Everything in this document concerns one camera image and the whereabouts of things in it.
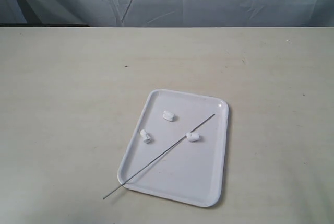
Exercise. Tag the white marshmallow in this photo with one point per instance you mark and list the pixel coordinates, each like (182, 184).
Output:
(169, 116)

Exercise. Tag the thin metal skewer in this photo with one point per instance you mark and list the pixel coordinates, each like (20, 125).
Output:
(156, 158)

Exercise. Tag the white rectangular plastic tray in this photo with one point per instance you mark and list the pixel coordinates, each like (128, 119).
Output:
(192, 172)

